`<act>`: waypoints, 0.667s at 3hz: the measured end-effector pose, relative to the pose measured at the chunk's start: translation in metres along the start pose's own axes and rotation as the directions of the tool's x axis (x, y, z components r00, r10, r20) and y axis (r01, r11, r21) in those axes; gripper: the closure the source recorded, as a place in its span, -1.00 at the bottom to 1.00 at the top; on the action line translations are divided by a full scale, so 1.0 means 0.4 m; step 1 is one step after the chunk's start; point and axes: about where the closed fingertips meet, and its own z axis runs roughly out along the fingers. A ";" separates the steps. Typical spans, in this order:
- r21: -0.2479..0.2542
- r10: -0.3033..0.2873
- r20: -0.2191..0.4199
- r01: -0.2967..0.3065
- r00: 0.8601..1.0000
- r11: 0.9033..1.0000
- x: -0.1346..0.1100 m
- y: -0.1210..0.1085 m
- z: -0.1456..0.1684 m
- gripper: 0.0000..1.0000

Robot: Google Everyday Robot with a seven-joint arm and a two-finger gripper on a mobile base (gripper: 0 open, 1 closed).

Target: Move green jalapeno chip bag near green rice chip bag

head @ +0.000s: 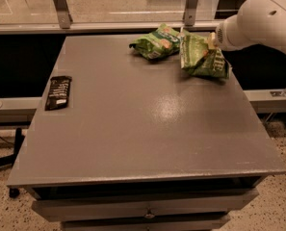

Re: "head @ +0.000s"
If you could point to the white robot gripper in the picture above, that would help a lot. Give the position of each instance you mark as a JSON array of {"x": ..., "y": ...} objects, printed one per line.
[{"x": 221, "y": 37}]

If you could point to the green jalapeno chip bag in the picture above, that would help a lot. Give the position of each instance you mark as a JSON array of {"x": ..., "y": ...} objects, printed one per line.
[{"x": 197, "y": 59}]

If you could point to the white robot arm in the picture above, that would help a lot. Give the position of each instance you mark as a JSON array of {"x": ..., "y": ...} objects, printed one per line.
[{"x": 256, "y": 22}]

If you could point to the green rice chip bag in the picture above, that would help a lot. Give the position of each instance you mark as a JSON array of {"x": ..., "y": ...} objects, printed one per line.
[{"x": 158, "y": 44}]

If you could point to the grey lower cabinet drawer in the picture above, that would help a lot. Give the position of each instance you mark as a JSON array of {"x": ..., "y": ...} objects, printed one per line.
[{"x": 188, "y": 222}]

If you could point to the grey cabinet drawer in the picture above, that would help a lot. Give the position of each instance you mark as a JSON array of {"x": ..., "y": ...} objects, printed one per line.
[
  {"x": 188, "y": 222},
  {"x": 136, "y": 206}
]

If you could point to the round metal drawer lock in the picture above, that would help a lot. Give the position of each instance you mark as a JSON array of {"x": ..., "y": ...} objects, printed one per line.
[{"x": 149, "y": 214}]

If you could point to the grey upper cabinet drawer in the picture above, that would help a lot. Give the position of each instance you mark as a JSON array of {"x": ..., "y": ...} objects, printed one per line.
[{"x": 136, "y": 206}]

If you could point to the black chair base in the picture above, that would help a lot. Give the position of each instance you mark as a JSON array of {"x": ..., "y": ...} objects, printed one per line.
[{"x": 10, "y": 159}]

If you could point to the right metal railing bracket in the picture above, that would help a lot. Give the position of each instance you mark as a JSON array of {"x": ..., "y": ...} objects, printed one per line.
[{"x": 190, "y": 12}]

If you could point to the metal railing bracket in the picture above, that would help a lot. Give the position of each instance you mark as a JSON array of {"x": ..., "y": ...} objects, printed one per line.
[
  {"x": 64, "y": 17},
  {"x": 190, "y": 12}
]

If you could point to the left metal railing bracket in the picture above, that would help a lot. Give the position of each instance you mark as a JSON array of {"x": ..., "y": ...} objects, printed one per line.
[{"x": 64, "y": 17}]

